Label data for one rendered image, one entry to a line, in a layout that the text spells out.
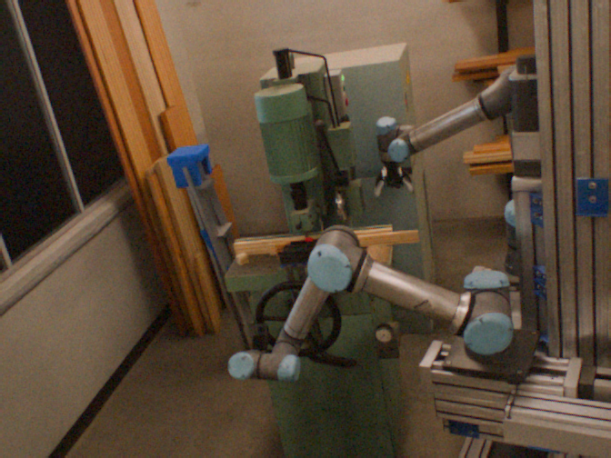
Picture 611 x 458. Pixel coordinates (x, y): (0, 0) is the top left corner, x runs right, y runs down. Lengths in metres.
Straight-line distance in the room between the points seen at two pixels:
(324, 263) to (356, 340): 0.85
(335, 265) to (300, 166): 0.72
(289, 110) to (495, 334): 1.01
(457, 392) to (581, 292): 0.44
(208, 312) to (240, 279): 1.50
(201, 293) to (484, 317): 2.41
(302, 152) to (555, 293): 0.93
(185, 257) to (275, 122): 1.67
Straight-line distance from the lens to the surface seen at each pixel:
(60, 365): 3.35
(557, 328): 2.08
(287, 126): 2.29
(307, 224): 2.43
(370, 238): 2.47
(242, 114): 4.88
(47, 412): 3.30
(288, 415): 2.75
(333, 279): 1.70
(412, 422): 3.06
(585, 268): 1.97
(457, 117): 2.24
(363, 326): 2.47
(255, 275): 2.43
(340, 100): 2.61
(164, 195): 3.70
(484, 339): 1.75
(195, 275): 3.85
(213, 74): 4.88
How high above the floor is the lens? 1.93
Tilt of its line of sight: 22 degrees down
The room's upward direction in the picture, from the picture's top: 11 degrees counter-clockwise
